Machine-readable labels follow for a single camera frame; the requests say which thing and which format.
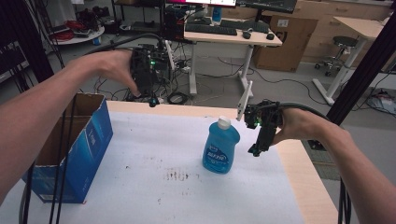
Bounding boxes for black cable bundle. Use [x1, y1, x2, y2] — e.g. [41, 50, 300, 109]
[337, 176, 353, 224]

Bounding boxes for person's right hand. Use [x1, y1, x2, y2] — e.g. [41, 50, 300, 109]
[270, 106, 332, 147]

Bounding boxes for black keyboard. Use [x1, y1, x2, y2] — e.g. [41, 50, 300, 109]
[219, 18, 271, 35]
[184, 22, 238, 36]

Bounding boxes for round white table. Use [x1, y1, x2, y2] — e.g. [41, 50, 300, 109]
[51, 25, 106, 47]

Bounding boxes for light wooden standing desk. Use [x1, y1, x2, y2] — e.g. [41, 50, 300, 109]
[312, 16, 388, 106]

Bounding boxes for black computer tower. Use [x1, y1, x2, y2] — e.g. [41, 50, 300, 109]
[163, 11, 187, 42]

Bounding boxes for person's left hand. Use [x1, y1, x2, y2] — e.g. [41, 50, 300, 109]
[65, 49, 142, 97]

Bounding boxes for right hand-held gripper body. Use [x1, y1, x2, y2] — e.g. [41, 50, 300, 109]
[235, 79, 285, 147]

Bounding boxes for wooden cabinets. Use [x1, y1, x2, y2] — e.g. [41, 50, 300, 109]
[295, 0, 396, 64]

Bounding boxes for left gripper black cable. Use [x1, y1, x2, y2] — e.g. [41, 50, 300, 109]
[83, 32, 164, 56]

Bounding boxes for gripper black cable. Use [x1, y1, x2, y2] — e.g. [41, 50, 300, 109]
[83, 32, 164, 56]
[276, 102, 332, 123]

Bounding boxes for black hanging cables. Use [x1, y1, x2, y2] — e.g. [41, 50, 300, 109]
[18, 92, 78, 224]

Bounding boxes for blue detergent bottle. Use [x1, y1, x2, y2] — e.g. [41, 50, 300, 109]
[202, 115, 242, 175]

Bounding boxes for white standing desk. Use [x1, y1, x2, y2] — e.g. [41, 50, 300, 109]
[182, 28, 284, 98]

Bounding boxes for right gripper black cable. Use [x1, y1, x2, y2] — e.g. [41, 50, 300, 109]
[276, 102, 332, 123]

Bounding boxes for blue cardboard box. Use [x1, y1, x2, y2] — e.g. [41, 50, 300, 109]
[21, 91, 114, 205]

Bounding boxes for red cable coil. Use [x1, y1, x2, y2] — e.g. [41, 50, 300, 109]
[49, 20, 89, 42]

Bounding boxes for blue bottle on desk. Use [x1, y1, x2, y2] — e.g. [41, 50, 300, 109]
[211, 7, 223, 25]

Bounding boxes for white foam mat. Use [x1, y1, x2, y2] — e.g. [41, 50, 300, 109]
[0, 110, 306, 224]

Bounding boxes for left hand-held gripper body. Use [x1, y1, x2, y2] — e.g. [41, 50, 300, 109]
[130, 39, 176, 98]

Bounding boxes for large brown cardboard box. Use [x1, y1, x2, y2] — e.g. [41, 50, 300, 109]
[252, 14, 319, 74]

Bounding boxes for black round stool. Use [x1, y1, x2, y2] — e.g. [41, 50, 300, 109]
[314, 35, 360, 77]

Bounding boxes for black metal stand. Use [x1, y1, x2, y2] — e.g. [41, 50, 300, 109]
[326, 11, 396, 126]

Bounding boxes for computer monitor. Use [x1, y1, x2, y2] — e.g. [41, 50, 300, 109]
[164, 0, 238, 8]
[235, 0, 299, 15]

